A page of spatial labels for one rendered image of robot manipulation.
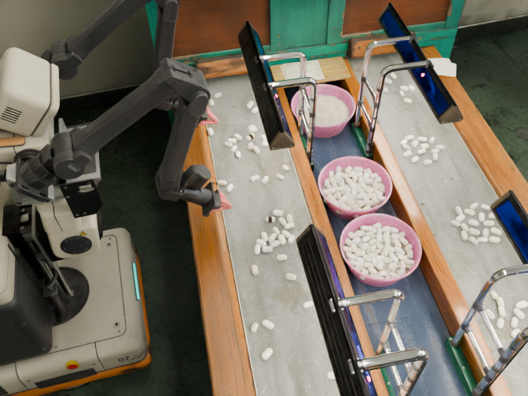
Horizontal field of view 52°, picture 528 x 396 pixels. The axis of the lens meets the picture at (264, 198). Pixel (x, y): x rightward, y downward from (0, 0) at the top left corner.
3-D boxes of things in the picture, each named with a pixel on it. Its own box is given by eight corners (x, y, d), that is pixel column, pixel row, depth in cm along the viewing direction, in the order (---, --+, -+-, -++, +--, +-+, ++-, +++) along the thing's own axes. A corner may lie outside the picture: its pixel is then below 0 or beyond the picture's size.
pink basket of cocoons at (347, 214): (346, 239, 190) (348, 223, 183) (302, 191, 204) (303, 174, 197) (403, 207, 199) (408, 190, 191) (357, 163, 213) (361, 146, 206)
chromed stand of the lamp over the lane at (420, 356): (335, 437, 148) (353, 375, 113) (317, 368, 160) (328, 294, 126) (401, 423, 150) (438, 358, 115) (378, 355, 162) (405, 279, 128)
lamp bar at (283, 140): (269, 152, 167) (269, 134, 162) (237, 38, 206) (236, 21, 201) (295, 148, 168) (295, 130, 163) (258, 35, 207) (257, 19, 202)
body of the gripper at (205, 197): (215, 182, 175) (196, 175, 170) (219, 207, 168) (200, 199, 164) (203, 194, 178) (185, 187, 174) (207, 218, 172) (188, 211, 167)
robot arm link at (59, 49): (38, 58, 168) (38, 69, 165) (58, 37, 164) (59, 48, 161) (63, 74, 175) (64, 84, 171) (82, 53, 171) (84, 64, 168)
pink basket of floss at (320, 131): (331, 152, 217) (333, 135, 210) (278, 126, 228) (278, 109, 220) (364, 116, 231) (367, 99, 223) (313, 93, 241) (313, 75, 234)
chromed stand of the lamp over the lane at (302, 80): (266, 179, 209) (264, 88, 174) (257, 144, 221) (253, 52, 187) (313, 171, 211) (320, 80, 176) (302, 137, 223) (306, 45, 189)
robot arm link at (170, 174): (182, 66, 136) (192, 94, 130) (203, 68, 139) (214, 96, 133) (152, 178, 166) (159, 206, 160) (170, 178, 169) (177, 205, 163)
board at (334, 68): (276, 89, 229) (276, 86, 228) (269, 67, 239) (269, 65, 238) (351, 78, 233) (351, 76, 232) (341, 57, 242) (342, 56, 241)
